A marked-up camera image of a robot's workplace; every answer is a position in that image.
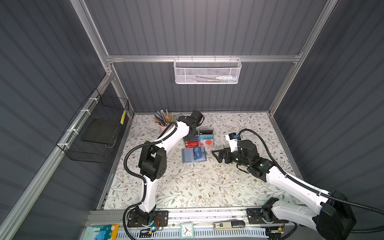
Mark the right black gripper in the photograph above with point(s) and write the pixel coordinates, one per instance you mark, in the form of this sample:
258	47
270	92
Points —
227	152

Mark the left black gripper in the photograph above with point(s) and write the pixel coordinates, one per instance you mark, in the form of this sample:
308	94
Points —
189	139

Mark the pink white circle card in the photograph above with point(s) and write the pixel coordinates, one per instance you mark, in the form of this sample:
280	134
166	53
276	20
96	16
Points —
206	142

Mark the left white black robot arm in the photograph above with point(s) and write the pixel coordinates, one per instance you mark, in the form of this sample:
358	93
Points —
153	160

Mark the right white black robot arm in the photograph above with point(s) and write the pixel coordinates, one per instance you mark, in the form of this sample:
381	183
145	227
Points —
333	220

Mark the black plain card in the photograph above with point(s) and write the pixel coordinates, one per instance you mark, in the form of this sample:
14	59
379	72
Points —
206	132

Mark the teal VIP card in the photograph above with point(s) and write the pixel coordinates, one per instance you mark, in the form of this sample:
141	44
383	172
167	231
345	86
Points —
206	137

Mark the red VIP card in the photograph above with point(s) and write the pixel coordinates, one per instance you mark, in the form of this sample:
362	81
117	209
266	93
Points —
193	144

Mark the coloured pencils bunch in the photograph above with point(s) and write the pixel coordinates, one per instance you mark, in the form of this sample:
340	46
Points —
164	118

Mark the pink pencil cup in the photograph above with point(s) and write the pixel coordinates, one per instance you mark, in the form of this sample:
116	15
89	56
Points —
162	128

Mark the pens in white basket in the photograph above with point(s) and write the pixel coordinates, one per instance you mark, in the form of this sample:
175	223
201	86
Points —
219	79

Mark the silver black label device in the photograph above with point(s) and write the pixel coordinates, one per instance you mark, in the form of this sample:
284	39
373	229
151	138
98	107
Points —
229	225

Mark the yellow tag on basket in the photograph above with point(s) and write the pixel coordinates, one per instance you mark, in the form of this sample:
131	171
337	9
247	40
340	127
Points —
123	117

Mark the small teal desk clock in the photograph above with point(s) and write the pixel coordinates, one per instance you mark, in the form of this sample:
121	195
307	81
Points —
187	230

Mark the black pad in basket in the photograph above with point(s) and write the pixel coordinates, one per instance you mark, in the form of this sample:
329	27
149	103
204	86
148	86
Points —
100	132

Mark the colourful booklet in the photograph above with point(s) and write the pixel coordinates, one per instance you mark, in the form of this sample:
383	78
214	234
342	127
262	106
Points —
106	232

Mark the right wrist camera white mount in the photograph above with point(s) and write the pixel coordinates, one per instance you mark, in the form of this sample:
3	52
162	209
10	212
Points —
232	139

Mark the white wire mesh basket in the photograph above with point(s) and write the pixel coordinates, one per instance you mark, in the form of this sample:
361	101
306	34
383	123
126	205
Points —
185	69

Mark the black wire wall basket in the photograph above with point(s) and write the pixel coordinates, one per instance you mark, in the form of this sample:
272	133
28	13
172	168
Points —
103	107

